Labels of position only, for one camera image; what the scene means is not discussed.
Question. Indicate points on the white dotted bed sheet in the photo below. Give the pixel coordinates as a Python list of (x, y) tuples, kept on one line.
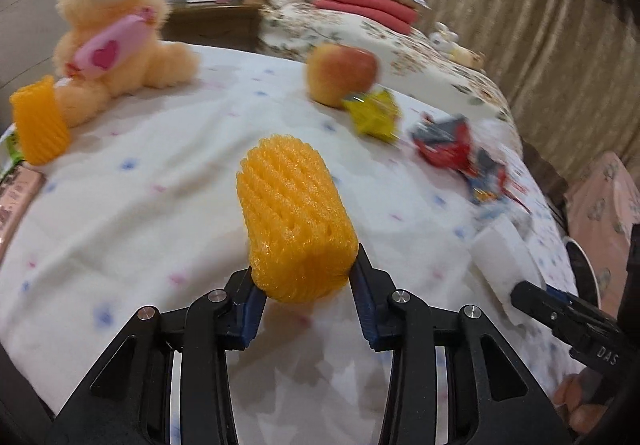
[(162, 198)]

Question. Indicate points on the white rabbit plush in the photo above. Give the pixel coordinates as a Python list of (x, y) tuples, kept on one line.
[(443, 39)]

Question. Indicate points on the floral quilt bed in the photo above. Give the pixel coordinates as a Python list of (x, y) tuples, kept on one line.
[(406, 63)]

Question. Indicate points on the red folded blanket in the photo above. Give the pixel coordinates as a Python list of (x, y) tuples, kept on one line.
[(391, 14)]

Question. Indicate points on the wooden nightstand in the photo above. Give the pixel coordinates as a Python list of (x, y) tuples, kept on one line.
[(232, 26)]

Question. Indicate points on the cartoon wrapper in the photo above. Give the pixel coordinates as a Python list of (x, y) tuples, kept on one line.
[(487, 179)]

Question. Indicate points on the black white trash bin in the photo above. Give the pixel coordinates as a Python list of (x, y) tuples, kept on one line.
[(585, 278)]

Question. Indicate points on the tan dog plush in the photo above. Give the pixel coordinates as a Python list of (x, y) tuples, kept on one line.
[(467, 58)]

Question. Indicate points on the beige teddy bear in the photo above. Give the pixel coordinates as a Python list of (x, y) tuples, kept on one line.
[(113, 48)]

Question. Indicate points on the yellow snack packet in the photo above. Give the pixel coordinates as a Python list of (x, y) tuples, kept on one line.
[(375, 114)]

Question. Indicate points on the beige patterned curtain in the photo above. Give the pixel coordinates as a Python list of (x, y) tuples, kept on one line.
[(569, 70)]

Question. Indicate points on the person's right hand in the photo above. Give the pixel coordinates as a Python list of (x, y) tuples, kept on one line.
[(573, 400)]

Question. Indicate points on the red apple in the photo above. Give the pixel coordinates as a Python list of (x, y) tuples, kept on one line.
[(336, 71)]

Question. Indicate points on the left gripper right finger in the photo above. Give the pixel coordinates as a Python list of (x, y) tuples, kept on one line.
[(492, 397)]

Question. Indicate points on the small green drink box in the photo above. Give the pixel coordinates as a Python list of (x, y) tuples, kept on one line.
[(10, 151)]

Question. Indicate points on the red snack bag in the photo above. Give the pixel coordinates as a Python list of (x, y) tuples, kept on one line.
[(444, 144)]

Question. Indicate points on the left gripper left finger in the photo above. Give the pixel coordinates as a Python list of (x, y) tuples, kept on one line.
[(125, 397)]

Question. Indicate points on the orange foam fruit net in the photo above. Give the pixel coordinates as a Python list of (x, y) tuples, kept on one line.
[(301, 241)]

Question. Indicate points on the pink heart cloth cover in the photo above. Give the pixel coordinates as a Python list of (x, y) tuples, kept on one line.
[(601, 208)]

